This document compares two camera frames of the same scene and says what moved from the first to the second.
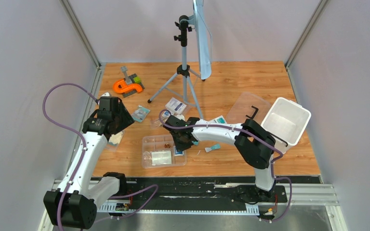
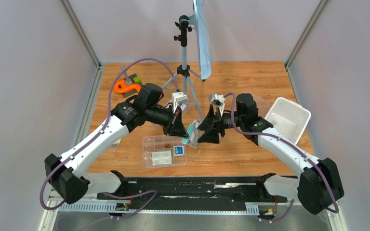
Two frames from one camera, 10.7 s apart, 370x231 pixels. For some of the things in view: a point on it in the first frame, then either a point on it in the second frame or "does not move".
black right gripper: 179,147 → 213,125
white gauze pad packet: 161,158 does not move
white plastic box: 286,120 does not move
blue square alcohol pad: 179,152 does not move
